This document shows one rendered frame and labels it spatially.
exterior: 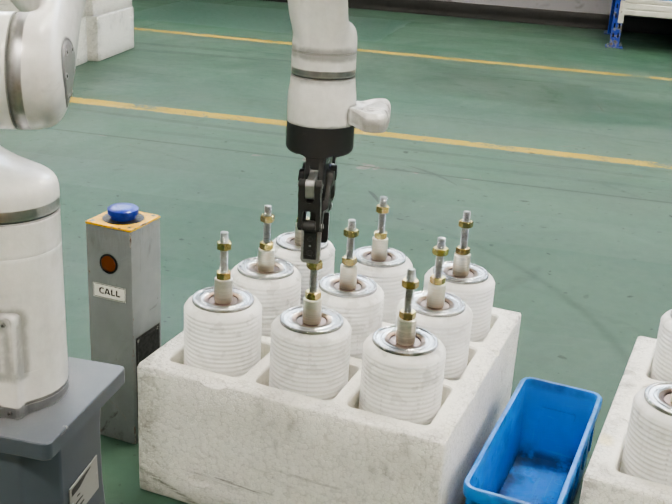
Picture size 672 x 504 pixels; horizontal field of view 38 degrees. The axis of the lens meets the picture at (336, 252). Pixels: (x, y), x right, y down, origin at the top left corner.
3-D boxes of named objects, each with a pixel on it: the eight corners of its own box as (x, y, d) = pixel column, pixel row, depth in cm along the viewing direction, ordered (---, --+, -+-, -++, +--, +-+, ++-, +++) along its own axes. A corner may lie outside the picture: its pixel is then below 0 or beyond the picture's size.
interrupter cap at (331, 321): (344, 338, 112) (344, 333, 112) (278, 335, 112) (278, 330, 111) (342, 311, 119) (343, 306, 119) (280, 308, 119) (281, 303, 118)
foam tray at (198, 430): (430, 579, 111) (444, 443, 105) (138, 489, 124) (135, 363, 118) (507, 422, 145) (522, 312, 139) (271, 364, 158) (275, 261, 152)
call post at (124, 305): (135, 446, 134) (130, 233, 123) (92, 433, 136) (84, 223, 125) (163, 422, 140) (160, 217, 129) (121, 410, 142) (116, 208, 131)
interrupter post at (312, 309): (321, 328, 114) (323, 302, 113) (301, 327, 114) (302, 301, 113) (321, 319, 116) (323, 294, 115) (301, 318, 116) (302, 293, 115)
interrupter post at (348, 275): (334, 287, 126) (336, 263, 125) (349, 283, 127) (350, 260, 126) (346, 293, 124) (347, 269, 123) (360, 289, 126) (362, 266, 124)
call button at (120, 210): (127, 228, 124) (127, 213, 124) (101, 223, 126) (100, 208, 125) (144, 219, 128) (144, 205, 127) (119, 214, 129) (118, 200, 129)
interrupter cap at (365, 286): (306, 284, 126) (307, 279, 126) (351, 273, 131) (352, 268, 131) (343, 304, 121) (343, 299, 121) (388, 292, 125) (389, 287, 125)
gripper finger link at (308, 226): (305, 213, 107) (304, 255, 109) (301, 221, 105) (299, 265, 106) (319, 214, 107) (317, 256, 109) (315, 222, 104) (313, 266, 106)
